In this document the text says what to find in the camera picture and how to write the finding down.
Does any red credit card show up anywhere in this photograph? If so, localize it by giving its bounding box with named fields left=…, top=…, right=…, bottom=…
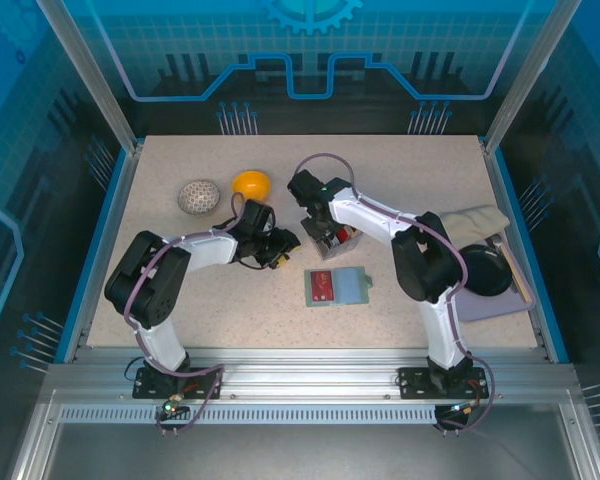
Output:
left=307, top=269, right=336, bottom=300

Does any blue card tray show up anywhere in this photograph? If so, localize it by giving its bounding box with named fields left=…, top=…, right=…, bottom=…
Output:
left=303, top=266, right=374, bottom=307

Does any yellow bowl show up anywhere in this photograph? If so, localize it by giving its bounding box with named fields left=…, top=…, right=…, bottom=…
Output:
left=231, top=170, right=273, bottom=204

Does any patterned ceramic bowl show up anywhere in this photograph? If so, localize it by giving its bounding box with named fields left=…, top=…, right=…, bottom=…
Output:
left=178, top=179, right=222, bottom=217

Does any beige cloth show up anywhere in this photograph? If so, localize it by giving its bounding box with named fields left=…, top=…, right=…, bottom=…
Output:
left=437, top=203, right=510, bottom=246

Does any black plate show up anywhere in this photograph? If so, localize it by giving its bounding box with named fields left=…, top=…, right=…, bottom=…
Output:
left=457, top=243, right=514, bottom=297

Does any small electronics board with LED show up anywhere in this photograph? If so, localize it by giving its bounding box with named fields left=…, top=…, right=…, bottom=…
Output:
left=155, top=397, right=191, bottom=421
left=437, top=402, right=481, bottom=431

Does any purple mat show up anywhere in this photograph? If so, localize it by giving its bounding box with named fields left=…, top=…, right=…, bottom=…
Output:
left=454, top=234, right=534, bottom=322

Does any wooden board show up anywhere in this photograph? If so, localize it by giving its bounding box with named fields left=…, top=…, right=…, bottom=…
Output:
left=487, top=232, right=535, bottom=307

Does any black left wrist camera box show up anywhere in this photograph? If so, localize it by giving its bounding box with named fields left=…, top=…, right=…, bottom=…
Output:
left=239, top=198, right=276, bottom=234

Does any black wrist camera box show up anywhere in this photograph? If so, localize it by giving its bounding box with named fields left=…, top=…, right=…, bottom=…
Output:
left=239, top=198, right=276, bottom=234
left=286, top=169, right=324, bottom=206

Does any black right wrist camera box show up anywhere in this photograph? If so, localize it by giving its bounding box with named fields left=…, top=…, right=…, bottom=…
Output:
left=286, top=169, right=324, bottom=206

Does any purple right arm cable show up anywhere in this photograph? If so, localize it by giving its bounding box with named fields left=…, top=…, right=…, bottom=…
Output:
left=297, top=152, right=497, bottom=436

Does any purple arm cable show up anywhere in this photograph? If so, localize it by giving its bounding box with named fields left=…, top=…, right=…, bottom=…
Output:
left=297, top=152, right=497, bottom=436
left=122, top=192, right=249, bottom=439

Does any aluminium mounting rail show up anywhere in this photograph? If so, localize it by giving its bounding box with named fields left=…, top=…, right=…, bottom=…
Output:
left=44, top=347, right=576, bottom=401

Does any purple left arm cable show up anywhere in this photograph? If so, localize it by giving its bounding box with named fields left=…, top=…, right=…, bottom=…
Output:
left=122, top=192, right=249, bottom=439

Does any slotted cable duct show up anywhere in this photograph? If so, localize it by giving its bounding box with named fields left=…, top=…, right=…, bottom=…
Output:
left=57, top=405, right=439, bottom=426

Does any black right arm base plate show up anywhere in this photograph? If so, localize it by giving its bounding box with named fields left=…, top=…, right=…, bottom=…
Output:
left=397, top=366, right=487, bottom=400

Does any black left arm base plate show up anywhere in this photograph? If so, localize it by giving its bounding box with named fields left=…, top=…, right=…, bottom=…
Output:
left=132, top=366, right=227, bottom=401

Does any aluminium side rail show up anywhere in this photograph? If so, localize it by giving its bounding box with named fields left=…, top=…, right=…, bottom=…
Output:
left=482, top=139, right=569, bottom=364
left=62, top=142, right=144, bottom=364

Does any aluminium frame post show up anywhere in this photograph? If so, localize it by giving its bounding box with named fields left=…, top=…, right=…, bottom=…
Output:
left=35, top=0, right=144, bottom=154
left=482, top=0, right=581, bottom=154

